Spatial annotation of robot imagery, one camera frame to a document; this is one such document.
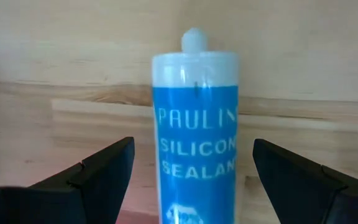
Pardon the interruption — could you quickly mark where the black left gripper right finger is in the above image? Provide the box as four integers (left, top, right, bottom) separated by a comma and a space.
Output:
252, 138, 358, 224

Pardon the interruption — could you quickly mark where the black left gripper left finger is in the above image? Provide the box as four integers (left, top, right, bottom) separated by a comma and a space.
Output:
0, 136, 135, 224

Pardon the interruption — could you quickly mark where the blue silicone sealant tube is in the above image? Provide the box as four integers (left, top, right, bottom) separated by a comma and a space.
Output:
151, 27, 240, 224

